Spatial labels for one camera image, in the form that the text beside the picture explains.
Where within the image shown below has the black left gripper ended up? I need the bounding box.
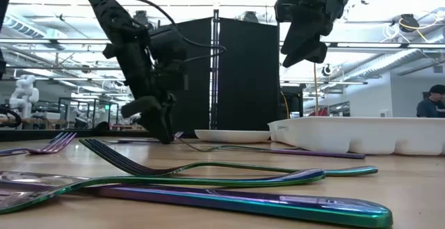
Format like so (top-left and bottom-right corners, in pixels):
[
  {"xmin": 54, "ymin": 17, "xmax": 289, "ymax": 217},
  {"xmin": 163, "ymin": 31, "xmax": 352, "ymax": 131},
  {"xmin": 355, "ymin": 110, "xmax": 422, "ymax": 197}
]
[{"xmin": 120, "ymin": 47, "xmax": 187, "ymax": 145}]

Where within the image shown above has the iridescent knife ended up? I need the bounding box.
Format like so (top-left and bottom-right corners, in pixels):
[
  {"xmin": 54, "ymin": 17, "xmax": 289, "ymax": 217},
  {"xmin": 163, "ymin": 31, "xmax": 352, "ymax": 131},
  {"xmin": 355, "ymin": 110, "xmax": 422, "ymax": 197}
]
[
  {"xmin": 269, "ymin": 148, "xmax": 366, "ymax": 160},
  {"xmin": 78, "ymin": 183, "xmax": 394, "ymax": 229}
]

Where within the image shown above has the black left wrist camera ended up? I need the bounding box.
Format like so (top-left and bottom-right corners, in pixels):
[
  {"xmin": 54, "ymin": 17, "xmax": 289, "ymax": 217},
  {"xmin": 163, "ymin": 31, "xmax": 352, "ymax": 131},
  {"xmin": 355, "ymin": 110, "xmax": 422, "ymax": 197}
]
[{"xmin": 149, "ymin": 25, "xmax": 191, "ymax": 70}]

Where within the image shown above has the thin brass pole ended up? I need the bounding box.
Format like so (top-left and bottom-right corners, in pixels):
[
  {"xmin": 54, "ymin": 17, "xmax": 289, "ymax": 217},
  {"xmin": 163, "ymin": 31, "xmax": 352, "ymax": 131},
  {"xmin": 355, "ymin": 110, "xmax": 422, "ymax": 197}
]
[{"xmin": 312, "ymin": 61, "xmax": 319, "ymax": 117}]

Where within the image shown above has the white cutlery tray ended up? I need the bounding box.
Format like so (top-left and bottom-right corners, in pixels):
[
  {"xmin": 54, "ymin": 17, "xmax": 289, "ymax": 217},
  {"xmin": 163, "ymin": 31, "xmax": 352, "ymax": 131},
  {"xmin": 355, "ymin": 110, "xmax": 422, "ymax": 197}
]
[{"xmin": 267, "ymin": 116, "xmax": 445, "ymax": 156}]

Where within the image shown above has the black equipment rack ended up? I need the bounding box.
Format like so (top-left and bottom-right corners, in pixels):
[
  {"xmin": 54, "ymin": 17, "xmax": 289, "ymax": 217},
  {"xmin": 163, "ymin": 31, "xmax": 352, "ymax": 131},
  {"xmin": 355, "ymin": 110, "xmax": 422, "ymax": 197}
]
[{"xmin": 280, "ymin": 85, "xmax": 304, "ymax": 119}]

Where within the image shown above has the white plate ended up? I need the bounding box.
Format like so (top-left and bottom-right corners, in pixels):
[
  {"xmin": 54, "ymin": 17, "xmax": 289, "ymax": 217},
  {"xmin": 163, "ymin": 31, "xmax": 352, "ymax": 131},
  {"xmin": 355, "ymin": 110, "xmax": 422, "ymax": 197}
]
[{"xmin": 193, "ymin": 129, "xmax": 271, "ymax": 144}]

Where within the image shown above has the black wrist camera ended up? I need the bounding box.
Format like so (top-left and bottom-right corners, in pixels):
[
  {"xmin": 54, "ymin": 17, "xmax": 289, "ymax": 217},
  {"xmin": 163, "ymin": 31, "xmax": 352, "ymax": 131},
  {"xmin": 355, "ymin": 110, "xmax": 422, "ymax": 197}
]
[
  {"xmin": 149, "ymin": 25, "xmax": 191, "ymax": 70},
  {"xmin": 274, "ymin": 0, "xmax": 309, "ymax": 23}
]

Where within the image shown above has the person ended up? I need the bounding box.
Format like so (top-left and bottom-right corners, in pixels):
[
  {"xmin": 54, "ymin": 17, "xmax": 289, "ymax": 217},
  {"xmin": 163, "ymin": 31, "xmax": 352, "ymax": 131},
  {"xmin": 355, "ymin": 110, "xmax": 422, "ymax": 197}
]
[{"xmin": 416, "ymin": 84, "xmax": 445, "ymax": 118}]

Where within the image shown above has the red background object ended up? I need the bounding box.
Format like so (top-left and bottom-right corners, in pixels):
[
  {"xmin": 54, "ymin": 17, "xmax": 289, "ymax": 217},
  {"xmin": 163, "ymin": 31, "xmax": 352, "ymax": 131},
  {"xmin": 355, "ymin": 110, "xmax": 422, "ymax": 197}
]
[{"xmin": 307, "ymin": 106, "xmax": 330, "ymax": 117}]

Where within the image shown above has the black partition panel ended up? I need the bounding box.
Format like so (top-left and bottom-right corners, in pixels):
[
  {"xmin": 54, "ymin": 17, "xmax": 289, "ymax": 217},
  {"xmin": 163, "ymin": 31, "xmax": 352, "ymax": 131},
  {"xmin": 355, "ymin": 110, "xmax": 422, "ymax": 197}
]
[
  {"xmin": 149, "ymin": 16, "xmax": 213, "ymax": 132},
  {"xmin": 217, "ymin": 16, "xmax": 281, "ymax": 132}
]

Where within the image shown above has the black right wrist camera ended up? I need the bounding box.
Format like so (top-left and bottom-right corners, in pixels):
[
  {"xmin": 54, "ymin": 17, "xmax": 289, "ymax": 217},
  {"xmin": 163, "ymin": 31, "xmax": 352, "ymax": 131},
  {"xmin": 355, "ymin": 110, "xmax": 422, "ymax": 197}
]
[{"xmin": 274, "ymin": 0, "xmax": 309, "ymax": 23}]

